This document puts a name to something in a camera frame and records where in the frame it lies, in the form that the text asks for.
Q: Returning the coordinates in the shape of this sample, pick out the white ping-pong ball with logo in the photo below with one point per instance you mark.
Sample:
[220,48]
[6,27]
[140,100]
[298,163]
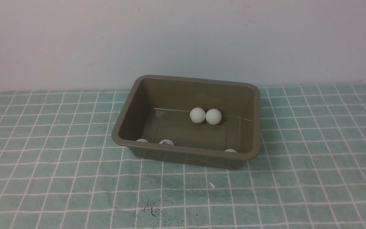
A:
[166,142]

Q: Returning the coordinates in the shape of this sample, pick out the brown plastic bin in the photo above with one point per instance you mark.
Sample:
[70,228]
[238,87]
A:
[158,108]

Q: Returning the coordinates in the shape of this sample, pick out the green checkered tablecloth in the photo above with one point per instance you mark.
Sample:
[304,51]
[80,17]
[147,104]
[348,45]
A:
[60,169]

